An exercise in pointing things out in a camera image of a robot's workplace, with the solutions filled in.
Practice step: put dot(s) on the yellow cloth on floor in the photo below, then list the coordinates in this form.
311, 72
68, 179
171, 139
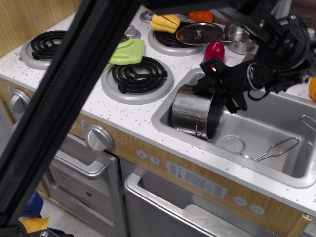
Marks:
34, 224

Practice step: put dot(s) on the dishwasher control panel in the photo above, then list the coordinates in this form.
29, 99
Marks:
196, 180

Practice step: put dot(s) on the blue clamp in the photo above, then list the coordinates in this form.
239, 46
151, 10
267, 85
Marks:
34, 206

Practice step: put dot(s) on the green toy cutting board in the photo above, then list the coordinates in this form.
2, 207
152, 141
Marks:
128, 52

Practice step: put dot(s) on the small steel saucepan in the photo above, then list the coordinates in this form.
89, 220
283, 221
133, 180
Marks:
237, 40

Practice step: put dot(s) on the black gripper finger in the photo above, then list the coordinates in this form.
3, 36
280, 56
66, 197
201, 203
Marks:
203, 85

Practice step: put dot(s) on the flat steel pot lid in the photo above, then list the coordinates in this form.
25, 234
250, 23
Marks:
196, 34

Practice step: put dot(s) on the stainless steel pot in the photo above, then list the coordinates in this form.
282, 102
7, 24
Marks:
196, 114

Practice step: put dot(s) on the grey stovetop knob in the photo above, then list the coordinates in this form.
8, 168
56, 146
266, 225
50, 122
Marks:
132, 32
146, 16

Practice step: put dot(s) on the silver oven door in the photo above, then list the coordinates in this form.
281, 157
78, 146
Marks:
87, 183

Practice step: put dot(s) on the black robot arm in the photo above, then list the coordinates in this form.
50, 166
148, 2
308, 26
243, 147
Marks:
285, 56

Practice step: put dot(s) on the front right stove burner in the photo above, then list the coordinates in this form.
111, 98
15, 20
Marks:
137, 84

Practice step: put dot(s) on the grey stovetop knob back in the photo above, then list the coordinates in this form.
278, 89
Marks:
146, 16

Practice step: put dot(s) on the silver dishwasher door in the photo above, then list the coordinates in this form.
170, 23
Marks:
153, 216

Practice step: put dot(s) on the silver oven dial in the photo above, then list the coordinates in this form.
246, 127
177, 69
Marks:
19, 101
98, 139

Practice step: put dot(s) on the grey sink basin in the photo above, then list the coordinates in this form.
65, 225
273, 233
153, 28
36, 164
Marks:
265, 123

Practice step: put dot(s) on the orange toy carrot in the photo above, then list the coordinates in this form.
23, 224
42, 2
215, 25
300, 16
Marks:
201, 16

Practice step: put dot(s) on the stove burner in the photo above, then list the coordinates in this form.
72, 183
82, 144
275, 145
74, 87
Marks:
39, 51
167, 44
137, 84

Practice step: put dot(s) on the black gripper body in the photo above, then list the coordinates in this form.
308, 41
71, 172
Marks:
230, 83

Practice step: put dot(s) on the metal wire handle right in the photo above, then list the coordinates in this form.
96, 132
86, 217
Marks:
309, 122

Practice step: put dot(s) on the front left stove burner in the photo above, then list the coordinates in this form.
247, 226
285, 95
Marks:
39, 51

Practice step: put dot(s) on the grey stovetop knob middle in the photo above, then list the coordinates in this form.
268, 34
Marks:
132, 32

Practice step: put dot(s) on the red toy pepper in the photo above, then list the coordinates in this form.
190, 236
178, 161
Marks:
215, 49

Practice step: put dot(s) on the orange toy fruit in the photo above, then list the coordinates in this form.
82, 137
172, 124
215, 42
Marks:
312, 88

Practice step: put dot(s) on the black camera frame bar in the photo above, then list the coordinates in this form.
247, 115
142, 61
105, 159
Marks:
86, 48

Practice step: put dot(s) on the metal utensil in sink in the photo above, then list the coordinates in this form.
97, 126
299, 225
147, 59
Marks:
276, 150

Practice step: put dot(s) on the yellow toy bell pepper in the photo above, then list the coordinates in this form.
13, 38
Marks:
165, 23

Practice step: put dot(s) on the back right stove burner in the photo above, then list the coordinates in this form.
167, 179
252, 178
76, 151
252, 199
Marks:
167, 44

